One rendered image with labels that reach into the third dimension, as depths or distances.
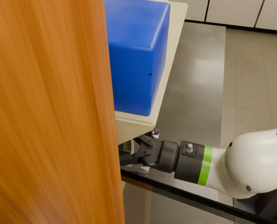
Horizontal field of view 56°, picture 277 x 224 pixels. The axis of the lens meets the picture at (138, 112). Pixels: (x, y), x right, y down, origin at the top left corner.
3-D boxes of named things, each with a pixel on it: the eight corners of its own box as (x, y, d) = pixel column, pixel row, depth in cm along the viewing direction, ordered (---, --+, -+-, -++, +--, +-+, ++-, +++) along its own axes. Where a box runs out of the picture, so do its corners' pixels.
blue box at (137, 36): (68, 102, 31) (49, 34, 24) (97, 55, 38) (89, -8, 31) (150, 118, 29) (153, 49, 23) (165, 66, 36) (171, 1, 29)
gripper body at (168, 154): (181, 135, 62) (143, 127, 64) (174, 165, 56) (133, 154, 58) (178, 153, 67) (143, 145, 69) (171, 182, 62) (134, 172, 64)
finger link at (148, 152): (150, 158, 64) (151, 162, 63) (105, 166, 63) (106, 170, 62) (150, 148, 61) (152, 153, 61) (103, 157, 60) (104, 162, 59)
